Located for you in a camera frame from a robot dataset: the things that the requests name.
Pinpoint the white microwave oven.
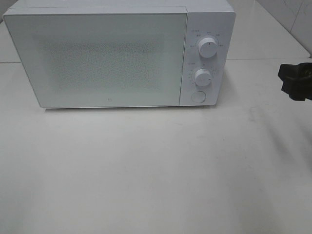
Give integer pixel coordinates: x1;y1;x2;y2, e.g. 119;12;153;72
3;0;236;108

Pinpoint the round white door button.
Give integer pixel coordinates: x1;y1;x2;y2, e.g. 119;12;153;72
191;91;206;103

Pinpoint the white microwave door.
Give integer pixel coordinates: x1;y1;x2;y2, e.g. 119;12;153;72
4;13;187;108

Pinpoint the upper white power knob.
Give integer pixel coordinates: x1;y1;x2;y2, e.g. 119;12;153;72
197;36;218;59

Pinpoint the white timer knob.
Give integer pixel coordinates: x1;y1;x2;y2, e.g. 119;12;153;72
194;69;213;87

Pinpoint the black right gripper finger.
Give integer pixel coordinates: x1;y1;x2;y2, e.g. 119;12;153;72
281;79;312;101
278;62;312;79

